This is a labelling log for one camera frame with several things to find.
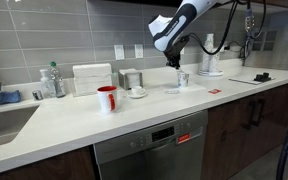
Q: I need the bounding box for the black object on mat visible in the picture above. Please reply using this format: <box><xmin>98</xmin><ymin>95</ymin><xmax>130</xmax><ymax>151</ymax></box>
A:
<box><xmin>253</xmin><ymin>72</ymin><xmax>272</xmax><ymax>83</ymax></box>

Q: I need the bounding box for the clear soap dispenser bottle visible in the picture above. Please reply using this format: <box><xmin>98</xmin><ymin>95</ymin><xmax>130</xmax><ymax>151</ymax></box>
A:
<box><xmin>39</xmin><ymin>68</ymin><xmax>57</xmax><ymax>99</ymax></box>

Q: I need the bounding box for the white paper towel stack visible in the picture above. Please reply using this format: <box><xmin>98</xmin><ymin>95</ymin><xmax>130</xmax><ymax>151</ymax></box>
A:
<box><xmin>72</xmin><ymin>63</ymin><xmax>114</xmax><ymax>97</ymax></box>

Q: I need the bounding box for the small metal can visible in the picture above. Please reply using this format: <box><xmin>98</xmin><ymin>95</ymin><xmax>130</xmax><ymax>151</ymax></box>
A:
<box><xmin>31</xmin><ymin>89</ymin><xmax>44</xmax><ymax>101</ymax></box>

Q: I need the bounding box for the red label on dishwasher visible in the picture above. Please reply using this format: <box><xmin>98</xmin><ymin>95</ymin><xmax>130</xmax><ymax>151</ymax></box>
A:
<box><xmin>176</xmin><ymin>132</ymin><xmax>192</xmax><ymax>145</ymax></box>

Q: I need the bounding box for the grey kitchen sink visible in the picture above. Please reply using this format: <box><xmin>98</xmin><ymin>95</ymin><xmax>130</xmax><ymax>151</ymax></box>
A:
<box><xmin>0</xmin><ymin>104</ymin><xmax>41</xmax><ymax>150</ymax></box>

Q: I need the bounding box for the red sticker on counter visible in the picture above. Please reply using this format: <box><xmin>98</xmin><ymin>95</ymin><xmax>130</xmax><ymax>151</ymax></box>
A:
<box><xmin>207</xmin><ymin>88</ymin><xmax>223</xmax><ymax>95</ymax></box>

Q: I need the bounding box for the wall outlet with plug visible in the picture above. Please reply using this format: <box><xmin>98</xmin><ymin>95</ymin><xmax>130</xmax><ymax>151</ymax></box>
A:
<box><xmin>219</xmin><ymin>41</ymin><xmax>232</xmax><ymax>54</ymax></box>

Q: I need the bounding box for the patterned disposable cup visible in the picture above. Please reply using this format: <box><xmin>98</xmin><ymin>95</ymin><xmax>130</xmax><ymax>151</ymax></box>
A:
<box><xmin>176</xmin><ymin>70</ymin><xmax>191</xmax><ymax>89</ymax></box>

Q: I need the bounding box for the white wall switch plate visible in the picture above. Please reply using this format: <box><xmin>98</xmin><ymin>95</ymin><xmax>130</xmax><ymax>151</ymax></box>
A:
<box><xmin>113</xmin><ymin>44</ymin><xmax>126</xmax><ymax>61</ymax></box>

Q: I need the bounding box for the black cabinet handle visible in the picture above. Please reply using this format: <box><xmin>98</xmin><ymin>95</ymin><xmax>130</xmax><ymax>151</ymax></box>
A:
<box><xmin>253</xmin><ymin>98</ymin><xmax>266</xmax><ymax>128</ymax></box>

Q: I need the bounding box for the dark wood cabinet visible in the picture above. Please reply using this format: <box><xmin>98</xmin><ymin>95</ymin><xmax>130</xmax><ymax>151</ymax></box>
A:
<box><xmin>200</xmin><ymin>78</ymin><xmax>288</xmax><ymax>180</ymax></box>

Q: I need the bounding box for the dark cabinet under sink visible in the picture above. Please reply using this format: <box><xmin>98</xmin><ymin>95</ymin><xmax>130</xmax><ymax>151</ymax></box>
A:
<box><xmin>0</xmin><ymin>145</ymin><xmax>97</xmax><ymax>180</ymax></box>

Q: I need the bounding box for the clear water bottle green cap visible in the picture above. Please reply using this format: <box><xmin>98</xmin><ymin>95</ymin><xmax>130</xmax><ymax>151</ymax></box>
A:
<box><xmin>49</xmin><ymin>60</ymin><xmax>67</xmax><ymax>99</ymax></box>

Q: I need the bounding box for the white saucer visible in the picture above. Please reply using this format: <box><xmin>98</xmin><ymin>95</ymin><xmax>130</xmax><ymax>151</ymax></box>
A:
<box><xmin>126</xmin><ymin>89</ymin><xmax>149</xmax><ymax>100</ymax></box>

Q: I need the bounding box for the stainless steel dishwasher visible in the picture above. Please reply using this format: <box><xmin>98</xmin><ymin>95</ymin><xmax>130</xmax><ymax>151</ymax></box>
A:
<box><xmin>93</xmin><ymin>109</ymin><xmax>209</xmax><ymax>180</ymax></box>

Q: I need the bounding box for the round white tray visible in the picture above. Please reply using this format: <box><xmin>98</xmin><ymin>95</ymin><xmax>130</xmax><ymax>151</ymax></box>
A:
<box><xmin>197</xmin><ymin>68</ymin><xmax>224</xmax><ymax>77</ymax></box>

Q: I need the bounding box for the short patterned cup stack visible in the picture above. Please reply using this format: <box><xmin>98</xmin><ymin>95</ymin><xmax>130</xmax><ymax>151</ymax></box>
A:
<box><xmin>209</xmin><ymin>48</ymin><xmax>221</xmax><ymax>73</ymax></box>

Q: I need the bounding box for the blue sponge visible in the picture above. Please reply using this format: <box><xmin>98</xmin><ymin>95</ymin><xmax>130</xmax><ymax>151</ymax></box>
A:
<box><xmin>0</xmin><ymin>89</ymin><xmax>22</xmax><ymax>105</ymax></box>

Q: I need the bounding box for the metal napkin dispenser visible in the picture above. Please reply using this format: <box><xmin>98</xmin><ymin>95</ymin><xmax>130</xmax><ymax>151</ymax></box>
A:
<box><xmin>118</xmin><ymin>68</ymin><xmax>144</xmax><ymax>91</ymax></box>

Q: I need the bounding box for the white and red mug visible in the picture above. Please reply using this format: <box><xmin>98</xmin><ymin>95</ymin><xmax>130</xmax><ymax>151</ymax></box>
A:
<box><xmin>96</xmin><ymin>85</ymin><xmax>119</xmax><ymax>114</ymax></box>

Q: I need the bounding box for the small white espresso cup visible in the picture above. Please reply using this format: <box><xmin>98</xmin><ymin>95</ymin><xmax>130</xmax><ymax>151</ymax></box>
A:
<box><xmin>131</xmin><ymin>85</ymin><xmax>145</xmax><ymax>97</ymax></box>

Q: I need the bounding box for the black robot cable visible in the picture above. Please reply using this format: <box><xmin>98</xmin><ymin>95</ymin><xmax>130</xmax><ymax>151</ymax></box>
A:
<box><xmin>187</xmin><ymin>0</ymin><xmax>268</xmax><ymax>61</ymax></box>

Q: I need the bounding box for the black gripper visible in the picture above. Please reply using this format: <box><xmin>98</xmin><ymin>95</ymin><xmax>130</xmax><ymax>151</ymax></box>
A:
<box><xmin>163</xmin><ymin>35</ymin><xmax>190</xmax><ymax>70</ymax></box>

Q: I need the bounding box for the white mat with dark edge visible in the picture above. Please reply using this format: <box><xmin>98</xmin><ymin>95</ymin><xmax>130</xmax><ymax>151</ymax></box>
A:
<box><xmin>228</xmin><ymin>75</ymin><xmax>276</xmax><ymax>86</ymax></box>

